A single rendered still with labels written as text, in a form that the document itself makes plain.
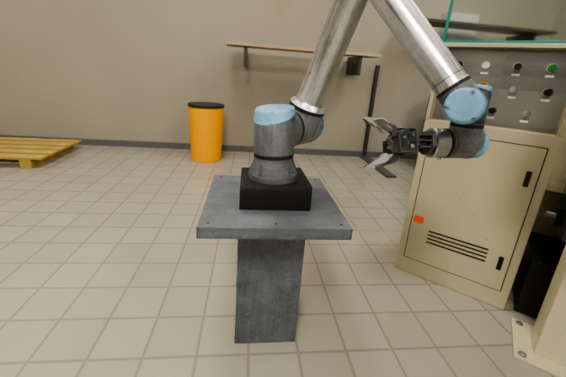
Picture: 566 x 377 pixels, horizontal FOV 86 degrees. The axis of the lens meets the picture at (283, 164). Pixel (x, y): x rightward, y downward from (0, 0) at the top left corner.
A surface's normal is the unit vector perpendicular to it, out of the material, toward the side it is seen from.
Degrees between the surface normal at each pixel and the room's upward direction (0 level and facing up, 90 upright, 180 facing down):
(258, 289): 90
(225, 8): 90
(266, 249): 90
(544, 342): 90
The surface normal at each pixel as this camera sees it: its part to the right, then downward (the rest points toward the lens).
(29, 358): 0.07, -0.96
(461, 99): -0.54, 0.27
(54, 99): 0.11, 0.29
